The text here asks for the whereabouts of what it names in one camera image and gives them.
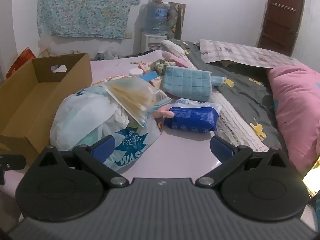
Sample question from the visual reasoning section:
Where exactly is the clear zip bag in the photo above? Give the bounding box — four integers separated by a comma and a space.
101, 76, 173, 128

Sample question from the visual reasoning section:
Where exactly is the white printed plastic bag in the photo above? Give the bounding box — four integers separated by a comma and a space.
49, 86, 162, 173

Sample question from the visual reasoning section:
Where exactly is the grey blanket with yellow prints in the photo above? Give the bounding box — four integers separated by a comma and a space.
184, 40, 284, 148

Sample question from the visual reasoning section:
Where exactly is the blue quilted towel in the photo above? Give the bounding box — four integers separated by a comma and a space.
161, 66, 225, 103

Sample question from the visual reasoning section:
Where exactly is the pink pillow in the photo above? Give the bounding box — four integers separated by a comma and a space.
266, 64, 320, 173

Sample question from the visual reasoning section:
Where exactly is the blue water jug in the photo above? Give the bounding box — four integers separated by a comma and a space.
144, 1, 168, 35

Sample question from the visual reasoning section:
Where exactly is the pink ribbed soft item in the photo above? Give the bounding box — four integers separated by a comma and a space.
162, 51, 193, 68

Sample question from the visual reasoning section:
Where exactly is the checked pillow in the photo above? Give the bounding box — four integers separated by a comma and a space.
199, 39, 301, 70

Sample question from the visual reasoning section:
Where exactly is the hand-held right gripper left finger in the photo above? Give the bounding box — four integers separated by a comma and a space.
33, 135, 129, 188

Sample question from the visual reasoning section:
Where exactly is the white door rack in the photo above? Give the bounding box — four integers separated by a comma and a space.
272, 2, 296, 12

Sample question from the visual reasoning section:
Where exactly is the brown cardboard box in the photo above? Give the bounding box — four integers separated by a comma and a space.
0, 53, 93, 167

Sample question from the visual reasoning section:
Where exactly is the red bag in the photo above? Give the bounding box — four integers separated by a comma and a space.
5, 47, 37, 79

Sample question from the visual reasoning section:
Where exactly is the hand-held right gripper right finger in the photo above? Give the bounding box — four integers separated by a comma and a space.
195, 135, 292, 188

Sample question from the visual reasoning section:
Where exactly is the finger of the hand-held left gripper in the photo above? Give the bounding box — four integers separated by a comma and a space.
0, 154, 27, 186

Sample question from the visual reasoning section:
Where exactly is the blue wipes packet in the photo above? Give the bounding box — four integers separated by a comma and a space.
163, 98, 222, 133

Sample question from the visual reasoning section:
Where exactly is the white water dispenser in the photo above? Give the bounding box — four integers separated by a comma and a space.
141, 32, 167, 53

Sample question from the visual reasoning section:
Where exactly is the blue floral wall cloth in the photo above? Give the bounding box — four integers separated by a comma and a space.
37, 0, 142, 40

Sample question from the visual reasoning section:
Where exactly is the brown patterned board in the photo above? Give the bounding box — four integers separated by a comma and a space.
167, 2, 186, 40

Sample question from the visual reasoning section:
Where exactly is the white striped blanket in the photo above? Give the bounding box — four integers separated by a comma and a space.
160, 39, 266, 153

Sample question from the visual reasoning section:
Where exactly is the green floral cloth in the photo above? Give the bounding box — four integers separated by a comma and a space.
149, 59, 172, 75

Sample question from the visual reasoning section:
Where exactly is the brown wooden door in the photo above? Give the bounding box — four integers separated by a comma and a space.
257, 0, 307, 56

